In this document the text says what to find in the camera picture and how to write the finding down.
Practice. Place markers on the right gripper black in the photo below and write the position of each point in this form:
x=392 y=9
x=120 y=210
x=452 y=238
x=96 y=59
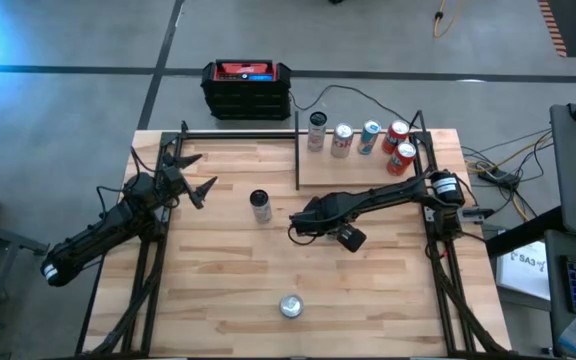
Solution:
x=351 y=239

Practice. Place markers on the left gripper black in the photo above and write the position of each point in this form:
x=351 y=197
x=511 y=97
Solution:
x=173 y=182

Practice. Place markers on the tall white can black top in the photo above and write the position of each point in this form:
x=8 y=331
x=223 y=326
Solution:
x=262 y=210
x=316 y=135

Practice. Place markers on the red soda can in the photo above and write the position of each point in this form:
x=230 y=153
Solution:
x=393 y=140
x=400 y=161

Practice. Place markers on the silver Diet Coke can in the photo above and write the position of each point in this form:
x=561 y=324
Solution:
x=292 y=306
x=341 y=145

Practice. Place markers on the teal white slim can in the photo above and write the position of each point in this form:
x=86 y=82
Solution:
x=368 y=140

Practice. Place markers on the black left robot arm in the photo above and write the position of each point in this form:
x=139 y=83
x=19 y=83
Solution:
x=93 y=235

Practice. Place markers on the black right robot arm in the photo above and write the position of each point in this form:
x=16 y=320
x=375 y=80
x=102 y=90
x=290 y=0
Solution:
x=368 y=197

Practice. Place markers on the wooden shelf board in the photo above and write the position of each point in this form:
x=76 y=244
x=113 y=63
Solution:
x=353 y=172

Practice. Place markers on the red black power station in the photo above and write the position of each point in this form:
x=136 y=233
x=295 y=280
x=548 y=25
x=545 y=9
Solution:
x=246 y=100

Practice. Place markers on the black power strip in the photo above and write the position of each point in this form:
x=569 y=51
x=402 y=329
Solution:
x=500 y=177

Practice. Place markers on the black desk leg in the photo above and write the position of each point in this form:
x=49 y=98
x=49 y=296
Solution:
x=523 y=232

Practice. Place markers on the white printed paper sheet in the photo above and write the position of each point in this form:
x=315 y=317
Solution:
x=523 y=272

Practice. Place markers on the dark grey desk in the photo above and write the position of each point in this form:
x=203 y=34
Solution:
x=575 y=244

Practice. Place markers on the black metal shelf post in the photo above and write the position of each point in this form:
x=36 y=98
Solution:
x=296 y=160

